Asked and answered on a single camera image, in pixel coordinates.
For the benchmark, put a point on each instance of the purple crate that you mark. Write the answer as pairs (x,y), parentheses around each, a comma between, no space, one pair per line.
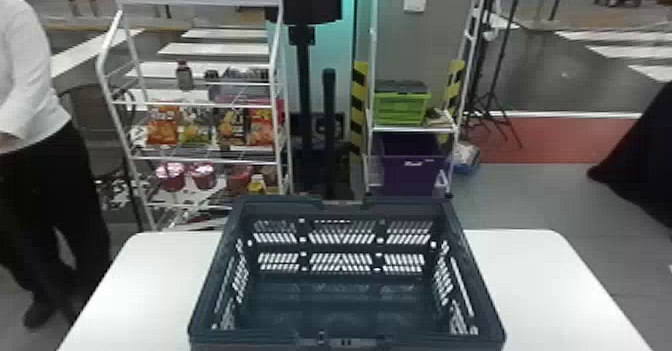
(409,172)

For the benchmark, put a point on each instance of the yellow bottle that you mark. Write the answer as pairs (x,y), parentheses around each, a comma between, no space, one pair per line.
(256,185)

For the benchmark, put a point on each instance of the red snack packet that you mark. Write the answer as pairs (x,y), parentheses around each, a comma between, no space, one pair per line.
(261,126)

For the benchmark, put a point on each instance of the green basket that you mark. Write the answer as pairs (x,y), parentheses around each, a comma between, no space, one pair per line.
(401,106)

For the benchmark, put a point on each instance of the red noodle cup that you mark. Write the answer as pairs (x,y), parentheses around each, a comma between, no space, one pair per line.
(239,180)
(204,175)
(170,177)

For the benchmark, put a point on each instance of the yellow snack packet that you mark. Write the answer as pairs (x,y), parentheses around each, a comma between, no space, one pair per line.
(231,128)

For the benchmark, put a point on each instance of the green snack packet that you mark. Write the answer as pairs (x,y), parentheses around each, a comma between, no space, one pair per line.
(195,131)

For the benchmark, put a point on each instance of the dark blue basket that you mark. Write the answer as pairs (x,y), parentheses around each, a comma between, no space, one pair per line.
(341,316)

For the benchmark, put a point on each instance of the dark bottle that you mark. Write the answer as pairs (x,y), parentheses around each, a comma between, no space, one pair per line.
(184,76)

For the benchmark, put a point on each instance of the orange snack packet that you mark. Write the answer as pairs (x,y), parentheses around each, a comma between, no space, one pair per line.
(162,127)

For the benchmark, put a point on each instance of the black tripod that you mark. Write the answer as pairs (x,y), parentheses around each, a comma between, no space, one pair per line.
(491,54)

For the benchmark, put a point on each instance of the person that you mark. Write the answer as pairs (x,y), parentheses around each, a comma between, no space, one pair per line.
(31,106)

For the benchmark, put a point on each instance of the black post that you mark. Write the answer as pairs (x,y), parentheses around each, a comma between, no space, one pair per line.
(329,132)

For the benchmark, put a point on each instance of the striped post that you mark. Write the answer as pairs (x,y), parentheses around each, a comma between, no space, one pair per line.
(454,85)
(358,106)

